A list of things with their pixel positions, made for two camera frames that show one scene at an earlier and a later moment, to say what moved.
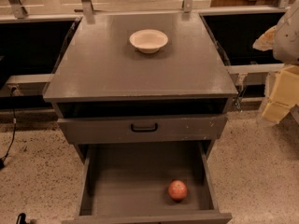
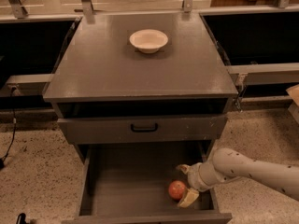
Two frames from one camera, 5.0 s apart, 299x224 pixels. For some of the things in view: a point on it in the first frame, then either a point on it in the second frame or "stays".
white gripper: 288,41 -> 193,176
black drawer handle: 144,130 stays
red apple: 177,189 stays
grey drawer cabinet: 144,96 stays
